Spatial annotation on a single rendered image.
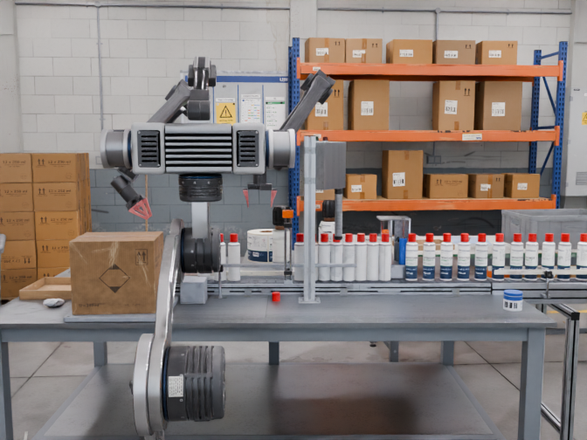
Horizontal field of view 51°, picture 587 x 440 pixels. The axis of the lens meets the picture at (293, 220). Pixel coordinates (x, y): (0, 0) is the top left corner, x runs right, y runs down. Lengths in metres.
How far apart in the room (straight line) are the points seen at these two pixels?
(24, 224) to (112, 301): 3.51
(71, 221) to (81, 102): 1.85
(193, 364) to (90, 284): 0.91
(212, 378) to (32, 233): 4.42
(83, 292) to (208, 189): 0.71
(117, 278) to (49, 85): 5.10
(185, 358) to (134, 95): 5.70
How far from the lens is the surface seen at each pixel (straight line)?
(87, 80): 7.16
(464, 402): 3.22
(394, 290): 2.65
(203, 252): 1.89
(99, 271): 2.32
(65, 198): 5.70
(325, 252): 2.62
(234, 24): 7.05
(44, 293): 2.73
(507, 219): 4.40
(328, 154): 2.44
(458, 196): 6.60
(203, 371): 1.49
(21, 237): 5.81
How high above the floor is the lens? 1.46
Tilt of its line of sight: 7 degrees down
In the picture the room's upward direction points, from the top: straight up
